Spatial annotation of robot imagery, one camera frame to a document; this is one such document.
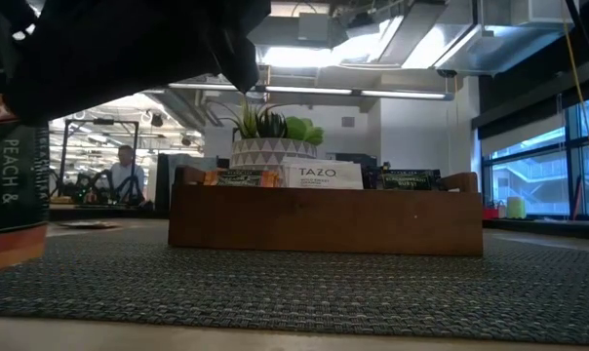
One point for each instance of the red tea packet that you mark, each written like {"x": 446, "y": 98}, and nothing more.
{"x": 11, "y": 185}
{"x": 87, "y": 224}
{"x": 241, "y": 178}

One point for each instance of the white orange tea packet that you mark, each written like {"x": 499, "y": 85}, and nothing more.
{"x": 324, "y": 174}

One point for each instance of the dark purple tea packet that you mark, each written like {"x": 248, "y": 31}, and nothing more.
{"x": 406, "y": 181}

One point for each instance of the wooden three-compartment tea box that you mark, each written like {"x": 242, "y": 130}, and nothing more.
{"x": 324, "y": 219}

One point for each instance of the ceiling light panel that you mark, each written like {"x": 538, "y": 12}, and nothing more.
{"x": 299, "y": 56}

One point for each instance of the succulent in patterned white pot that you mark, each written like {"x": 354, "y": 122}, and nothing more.
{"x": 270, "y": 146}

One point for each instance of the person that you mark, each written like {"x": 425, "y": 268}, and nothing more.
{"x": 126, "y": 170}

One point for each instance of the distant black robot arms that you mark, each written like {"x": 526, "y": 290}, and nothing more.
{"x": 87, "y": 187}

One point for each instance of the grey cabinet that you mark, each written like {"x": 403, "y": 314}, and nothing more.
{"x": 184, "y": 168}

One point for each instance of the grey woven placemat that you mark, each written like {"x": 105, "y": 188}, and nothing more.
{"x": 275, "y": 292}

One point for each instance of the small red container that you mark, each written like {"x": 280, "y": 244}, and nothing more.
{"x": 490, "y": 213}

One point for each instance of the yellow green container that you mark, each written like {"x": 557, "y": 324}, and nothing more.
{"x": 516, "y": 208}

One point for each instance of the black metal rig frame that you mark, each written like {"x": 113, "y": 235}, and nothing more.
{"x": 99, "y": 122}

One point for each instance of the silver ventilation duct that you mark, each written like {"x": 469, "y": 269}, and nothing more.
{"x": 177, "y": 107}

